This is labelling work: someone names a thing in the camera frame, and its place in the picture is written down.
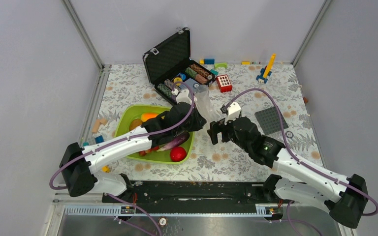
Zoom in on blue yellow block tower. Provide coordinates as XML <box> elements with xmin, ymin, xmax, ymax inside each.
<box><xmin>256</xmin><ymin>53</ymin><xmax>276</xmax><ymax>84</ymax></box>

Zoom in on clear zip top bag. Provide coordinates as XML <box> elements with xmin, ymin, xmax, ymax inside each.
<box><xmin>194</xmin><ymin>85</ymin><xmax>221</xmax><ymax>127</ymax></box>

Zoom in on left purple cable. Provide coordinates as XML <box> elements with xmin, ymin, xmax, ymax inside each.
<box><xmin>49</xmin><ymin>81</ymin><xmax>196</xmax><ymax>236</ymax></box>

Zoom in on orange mango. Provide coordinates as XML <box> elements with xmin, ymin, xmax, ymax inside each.
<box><xmin>140</xmin><ymin>113</ymin><xmax>158</xmax><ymax>122</ymax></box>

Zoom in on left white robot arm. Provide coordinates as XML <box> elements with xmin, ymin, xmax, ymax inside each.
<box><xmin>54</xmin><ymin>89</ymin><xmax>206</xmax><ymax>202</ymax></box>

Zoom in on purple eggplant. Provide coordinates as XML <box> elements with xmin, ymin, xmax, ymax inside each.
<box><xmin>157</xmin><ymin>131</ymin><xmax>190</xmax><ymax>152</ymax></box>

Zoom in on tan wooden block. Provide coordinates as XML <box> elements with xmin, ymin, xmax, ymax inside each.
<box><xmin>91</xmin><ymin>118</ymin><xmax>108</xmax><ymax>134</ymax></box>

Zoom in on brown kiwi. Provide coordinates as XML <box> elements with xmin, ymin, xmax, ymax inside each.
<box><xmin>128</xmin><ymin>118</ymin><xmax>143</xmax><ymax>131</ymax></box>

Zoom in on blue block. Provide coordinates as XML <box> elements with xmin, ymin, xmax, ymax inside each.
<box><xmin>203</xmin><ymin>58</ymin><xmax>215</xmax><ymax>65</ymax></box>

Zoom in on red apple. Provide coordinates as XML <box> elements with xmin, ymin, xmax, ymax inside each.
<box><xmin>170</xmin><ymin>147</ymin><xmax>187</xmax><ymax>162</ymax></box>

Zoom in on green plastic tray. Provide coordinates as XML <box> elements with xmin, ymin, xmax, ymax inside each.
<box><xmin>114</xmin><ymin>105</ymin><xmax>194</xmax><ymax>164</ymax></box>

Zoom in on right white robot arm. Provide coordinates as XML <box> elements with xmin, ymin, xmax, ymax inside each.
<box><xmin>208</xmin><ymin>102</ymin><xmax>368</xmax><ymax>229</ymax></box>

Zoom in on black poker chip case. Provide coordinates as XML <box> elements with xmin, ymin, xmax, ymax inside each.
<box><xmin>142</xmin><ymin>27</ymin><xmax>216</xmax><ymax>105</ymax></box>

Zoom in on green arch block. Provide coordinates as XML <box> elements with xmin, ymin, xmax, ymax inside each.
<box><xmin>214</xmin><ymin>62</ymin><xmax>228</xmax><ymax>69</ymax></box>

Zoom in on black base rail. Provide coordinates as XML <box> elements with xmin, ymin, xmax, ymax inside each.
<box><xmin>118</xmin><ymin>180</ymin><xmax>288</xmax><ymax>214</ymax></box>

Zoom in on grey building baseplate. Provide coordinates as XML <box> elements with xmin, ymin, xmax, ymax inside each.
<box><xmin>254</xmin><ymin>107</ymin><xmax>281</xmax><ymax>135</ymax></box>

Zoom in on red building block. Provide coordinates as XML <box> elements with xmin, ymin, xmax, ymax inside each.
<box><xmin>216</xmin><ymin>74</ymin><xmax>232</xmax><ymax>93</ymax></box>

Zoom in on blue grey floor blocks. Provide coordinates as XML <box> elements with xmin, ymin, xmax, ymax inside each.
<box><xmin>82</xmin><ymin>135</ymin><xmax>104</xmax><ymax>147</ymax></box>

